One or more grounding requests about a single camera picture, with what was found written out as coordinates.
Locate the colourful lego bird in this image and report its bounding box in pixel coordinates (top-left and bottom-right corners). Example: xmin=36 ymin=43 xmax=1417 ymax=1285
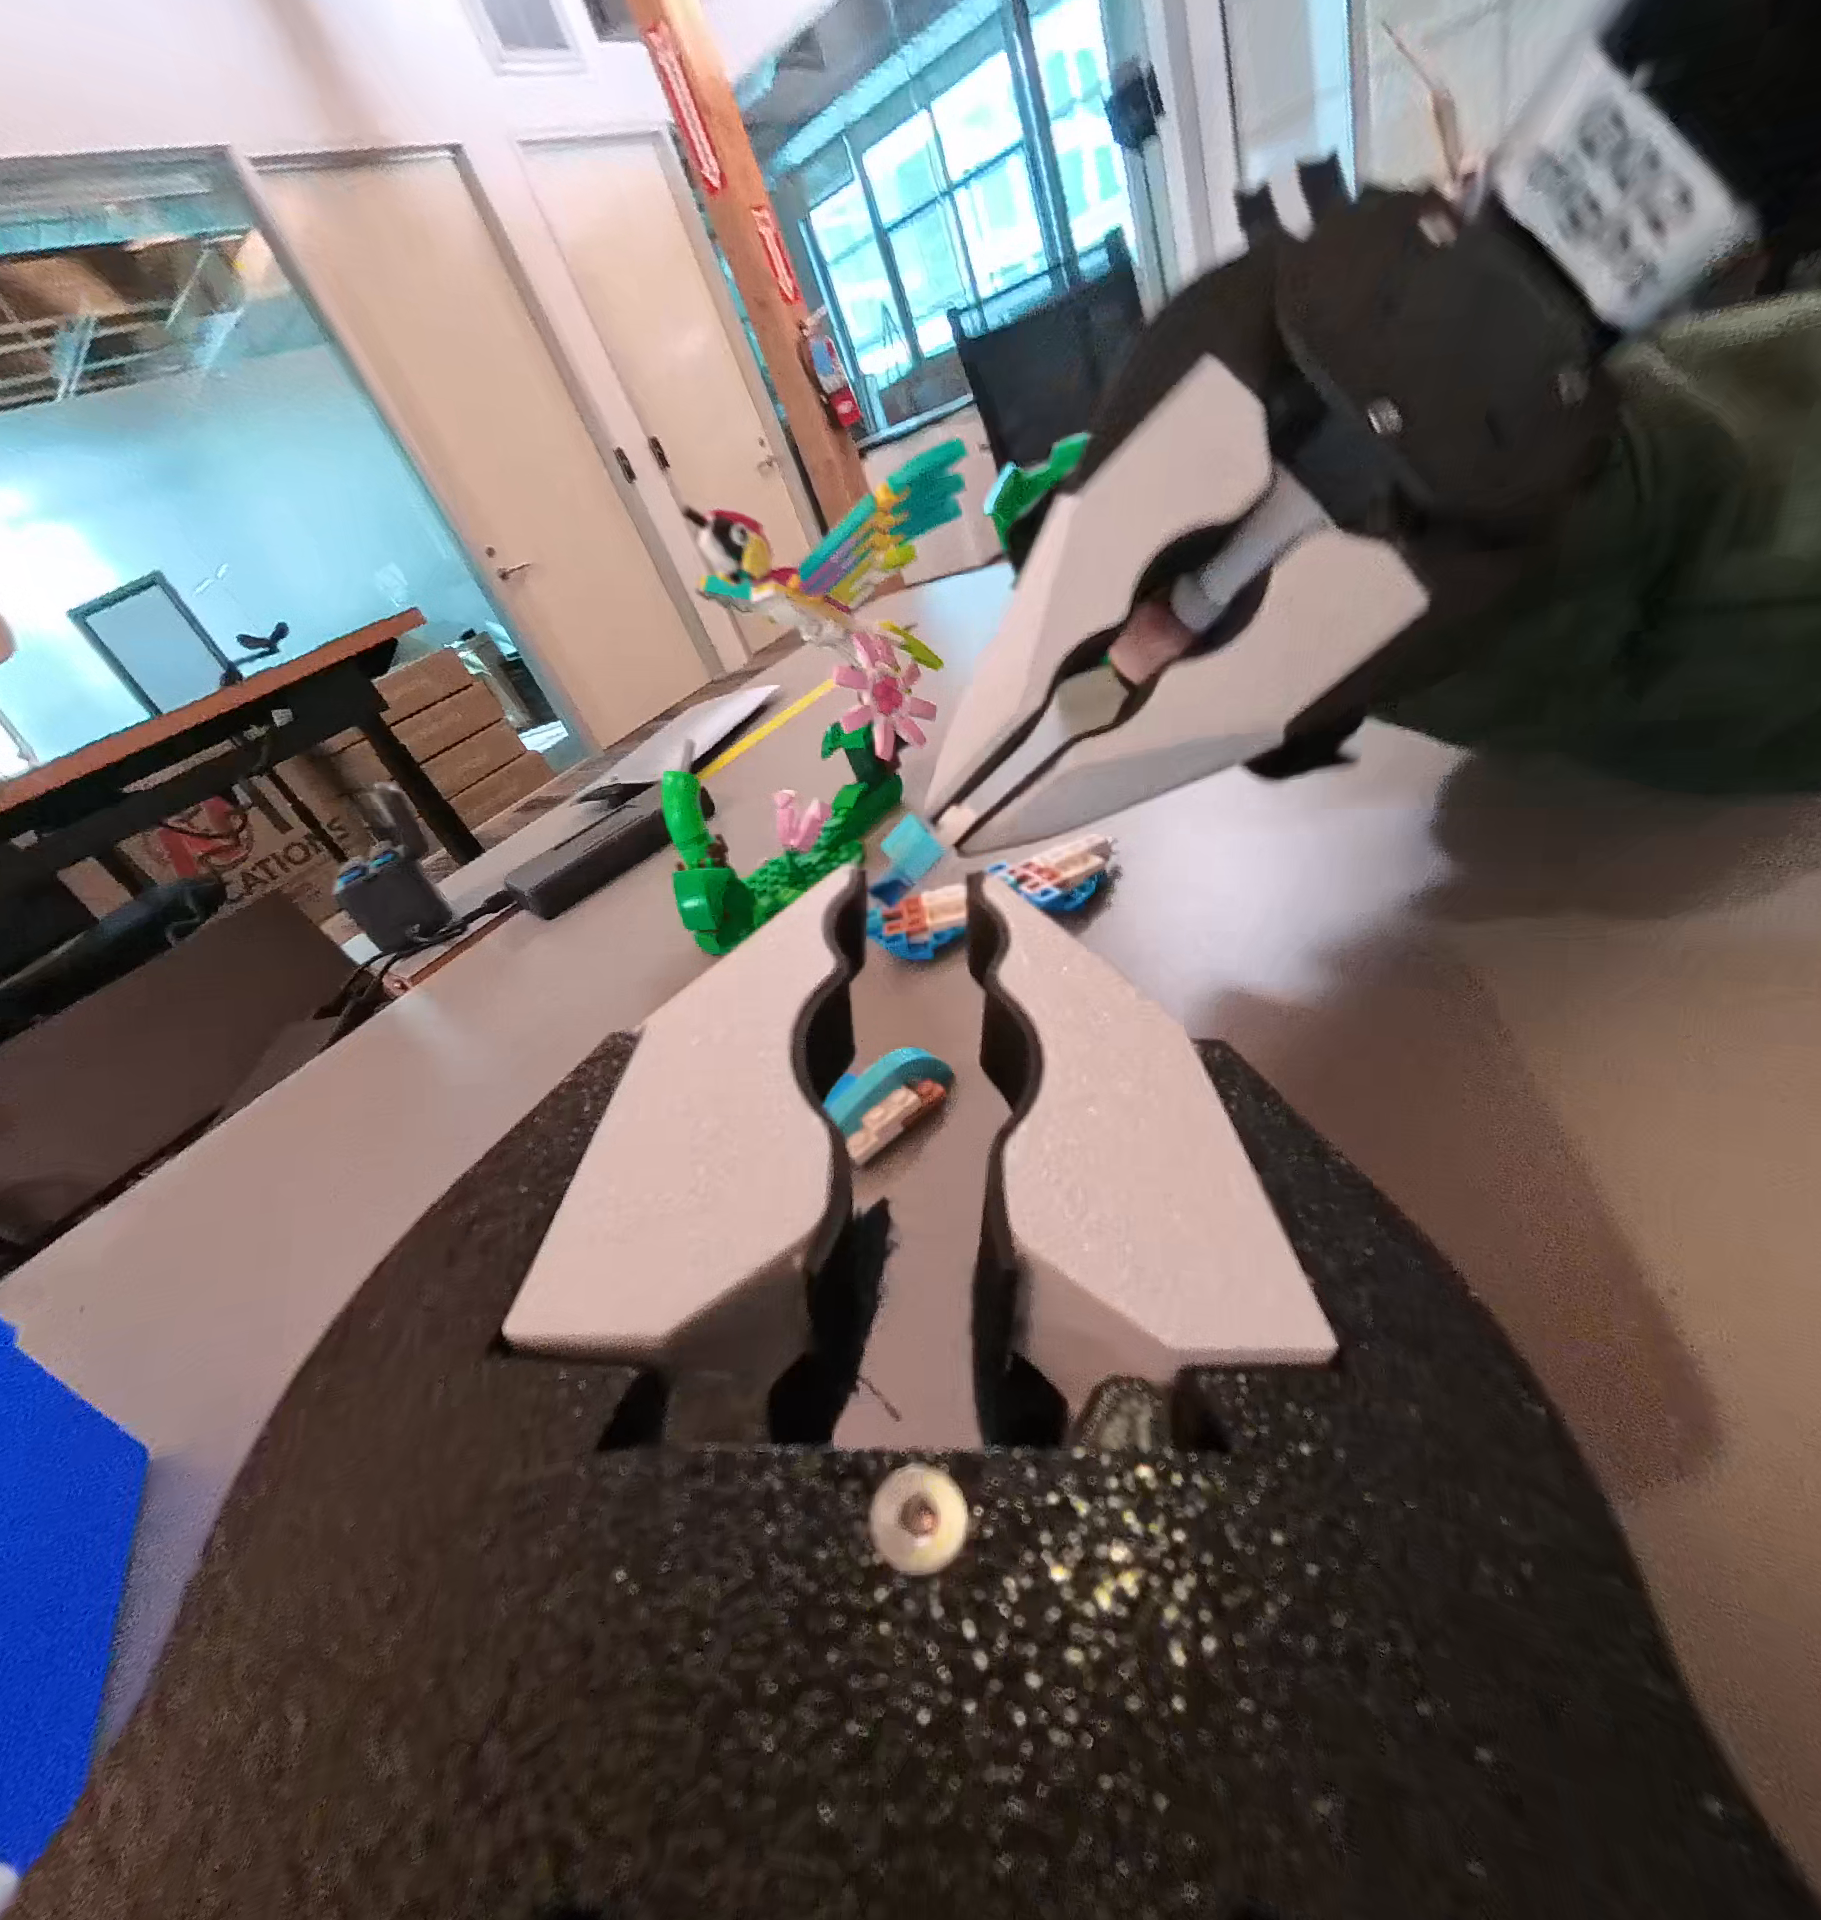
xmin=686 ymin=441 xmax=973 ymax=649

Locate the green lego flower plant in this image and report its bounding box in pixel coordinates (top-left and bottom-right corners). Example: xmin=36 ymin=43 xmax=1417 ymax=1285
xmin=665 ymin=621 xmax=945 ymax=957

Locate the blue white lego assembly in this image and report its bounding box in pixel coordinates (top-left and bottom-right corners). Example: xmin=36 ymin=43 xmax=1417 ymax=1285
xmin=985 ymin=837 xmax=1122 ymax=915

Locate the glass partition window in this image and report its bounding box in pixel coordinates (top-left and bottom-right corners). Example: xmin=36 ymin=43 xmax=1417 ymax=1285
xmin=0 ymin=148 xmax=559 ymax=813

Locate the wooden desk with black legs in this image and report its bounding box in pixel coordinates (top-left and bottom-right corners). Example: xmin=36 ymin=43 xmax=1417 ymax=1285
xmin=0 ymin=607 xmax=484 ymax=963

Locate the white instruction booklet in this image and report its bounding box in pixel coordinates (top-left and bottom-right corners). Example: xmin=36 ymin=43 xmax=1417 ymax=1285
xmin=575 ymin=686 xmax=781 ymax=807

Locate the black mesh chair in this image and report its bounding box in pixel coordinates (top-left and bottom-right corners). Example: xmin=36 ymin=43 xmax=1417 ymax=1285
xmin=947 ymin=231 xmax=1153 ymax=469

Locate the person's right forearm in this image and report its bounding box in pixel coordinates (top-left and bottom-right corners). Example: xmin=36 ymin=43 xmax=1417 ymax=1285
xmin=1361 ymin=291 xmax=1821 ymax=800

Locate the brown cardboard panel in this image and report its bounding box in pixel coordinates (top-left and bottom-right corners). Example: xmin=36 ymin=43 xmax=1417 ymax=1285
xmin=0 ymin=897 xmax=360 ymax=1246

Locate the red fire extinguisher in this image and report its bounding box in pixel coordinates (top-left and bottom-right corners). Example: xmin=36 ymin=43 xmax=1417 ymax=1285
xmin=801 ymin=312 xmax=867 ymax=436

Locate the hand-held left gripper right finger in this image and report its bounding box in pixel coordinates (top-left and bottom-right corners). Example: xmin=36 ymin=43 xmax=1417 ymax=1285
xmin=965 ymin=870 xmax=1340 ymax=1448

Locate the white door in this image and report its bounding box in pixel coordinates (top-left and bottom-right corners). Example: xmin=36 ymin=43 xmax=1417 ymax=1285
xmin=517 ymin=132 xmax=825 ymax=661
xmin=255 ymin=148 xmax=720 ymax=751

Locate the black power adapter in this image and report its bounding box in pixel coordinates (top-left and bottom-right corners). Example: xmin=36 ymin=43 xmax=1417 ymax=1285
xmin=505 ymin=807 xmax=717 ymax=920

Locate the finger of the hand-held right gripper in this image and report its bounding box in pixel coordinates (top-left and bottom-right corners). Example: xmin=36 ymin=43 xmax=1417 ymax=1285
xmin=921 ymin=358 xmax=1281 ymax=822
xmin=950 ymin=525 xmax=1430 ymax=856

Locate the stack of cardboard boxes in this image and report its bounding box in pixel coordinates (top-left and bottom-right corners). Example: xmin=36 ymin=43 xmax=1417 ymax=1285
xmin=121 ymin=651 xmax=559 ymax=931

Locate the blue orange lego assembly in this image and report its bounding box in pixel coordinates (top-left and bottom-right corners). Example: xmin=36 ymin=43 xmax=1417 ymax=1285
xmin=865 ymin=882 xmax=975 ymax=963

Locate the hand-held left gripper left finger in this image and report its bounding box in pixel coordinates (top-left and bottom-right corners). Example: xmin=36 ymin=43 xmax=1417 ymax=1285
xmin=502 ymin=861 xmax=870 ymax=1448

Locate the blue plastic bin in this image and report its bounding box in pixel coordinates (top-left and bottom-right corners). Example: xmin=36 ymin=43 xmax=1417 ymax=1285
xmin=0 ymin=1281 xmax=149 ymax=1920

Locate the curved blue lego piece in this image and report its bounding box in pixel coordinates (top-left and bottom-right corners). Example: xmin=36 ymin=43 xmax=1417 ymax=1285
xmin=823 ymin=1047 xmax=958 ymax=1170

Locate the black framed board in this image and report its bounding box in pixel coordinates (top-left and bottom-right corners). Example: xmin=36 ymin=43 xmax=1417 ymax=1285
xmin=71 ymin=573 xmax=237 ymax=719

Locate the green lego leaf piece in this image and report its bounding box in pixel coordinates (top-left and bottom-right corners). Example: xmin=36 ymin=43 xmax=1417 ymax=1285
xmin=985 ymin=435 xmax=1095 ymax=569

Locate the grey battery charger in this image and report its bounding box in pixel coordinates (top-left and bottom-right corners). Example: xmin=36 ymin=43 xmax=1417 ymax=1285
xmin=332 ymin=843 xmax=455 ymax=954

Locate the ceiling air vent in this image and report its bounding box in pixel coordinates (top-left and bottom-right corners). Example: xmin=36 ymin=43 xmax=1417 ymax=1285
xmin=464 ymin=0 xmax=590 ymax=74

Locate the wooden pillar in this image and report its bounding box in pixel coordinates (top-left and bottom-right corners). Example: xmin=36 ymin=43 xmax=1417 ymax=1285
xmin=631 ymin=0 xmax=873 ymax=529

